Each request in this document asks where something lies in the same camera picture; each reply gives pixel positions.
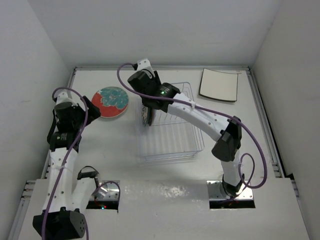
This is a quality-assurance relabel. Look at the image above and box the white round plate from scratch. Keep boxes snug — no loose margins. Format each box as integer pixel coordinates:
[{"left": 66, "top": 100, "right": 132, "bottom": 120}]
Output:
[{"left": 91, "top": 86, "right": 129, "bottom": 118}]

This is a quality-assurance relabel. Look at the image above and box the square grey plate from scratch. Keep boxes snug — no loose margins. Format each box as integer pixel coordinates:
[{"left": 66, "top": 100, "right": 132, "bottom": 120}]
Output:
[{"left": 198, "top": 68, "right": 239, "bottom": 103}]

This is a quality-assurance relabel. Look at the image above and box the red floral round plate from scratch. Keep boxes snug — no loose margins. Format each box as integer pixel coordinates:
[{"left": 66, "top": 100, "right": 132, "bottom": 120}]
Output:
[{"left": 98, "top": 111, "right": 126, "bottom": 121}]

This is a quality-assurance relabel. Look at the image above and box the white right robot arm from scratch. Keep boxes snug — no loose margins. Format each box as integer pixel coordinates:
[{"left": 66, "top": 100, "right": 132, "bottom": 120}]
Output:
[{"left": 127, "top": 71, "right": 242, "bottom": 197}]

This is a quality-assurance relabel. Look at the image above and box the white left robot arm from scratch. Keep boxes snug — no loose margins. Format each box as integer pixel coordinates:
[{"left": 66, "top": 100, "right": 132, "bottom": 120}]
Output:
[{"left": 32, "top": 92, "right": 101, "bottom": 240}]

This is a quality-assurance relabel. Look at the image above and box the black white speckled plate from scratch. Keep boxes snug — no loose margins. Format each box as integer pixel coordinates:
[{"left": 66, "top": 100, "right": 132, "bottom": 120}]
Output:
[{"left": 141, "top": 105, "right": 149, "bottom": 127}]

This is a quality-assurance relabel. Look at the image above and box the dark red round plate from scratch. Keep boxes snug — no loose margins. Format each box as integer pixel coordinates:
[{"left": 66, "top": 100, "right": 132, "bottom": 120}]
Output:
[{"left": 147, "top": 108, "right": 157, "bottom": 126}]

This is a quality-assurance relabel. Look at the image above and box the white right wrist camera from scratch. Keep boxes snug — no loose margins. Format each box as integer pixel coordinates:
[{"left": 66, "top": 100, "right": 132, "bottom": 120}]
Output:
[{"left": 136, "top": 58, "right": 154, "bottom": 73}]

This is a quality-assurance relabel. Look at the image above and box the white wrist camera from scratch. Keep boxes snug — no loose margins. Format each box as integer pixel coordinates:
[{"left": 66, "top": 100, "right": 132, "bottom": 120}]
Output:
[
  {"left": 136, "top": 58, "right": 154, "bottom": 73},
  {"left": 55, "top": 90, "right": 76, "bottom": 106}
]

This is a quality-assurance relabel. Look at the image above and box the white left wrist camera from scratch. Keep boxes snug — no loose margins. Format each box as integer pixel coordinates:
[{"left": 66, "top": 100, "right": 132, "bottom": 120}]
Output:
[{"left": 55, "top": 90, "right": 76, "bottom": 106}]

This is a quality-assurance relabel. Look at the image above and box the white wire dish rack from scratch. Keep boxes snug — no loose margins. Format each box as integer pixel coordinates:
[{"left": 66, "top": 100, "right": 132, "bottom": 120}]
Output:
[{"left": 135, "top": 97, "right": 205, "bottom": 165}]

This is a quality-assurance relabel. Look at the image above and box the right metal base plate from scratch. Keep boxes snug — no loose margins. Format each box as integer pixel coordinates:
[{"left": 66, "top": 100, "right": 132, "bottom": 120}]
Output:
[{"left": 206, "top": 180, "right": 254, "bottom": 202}]

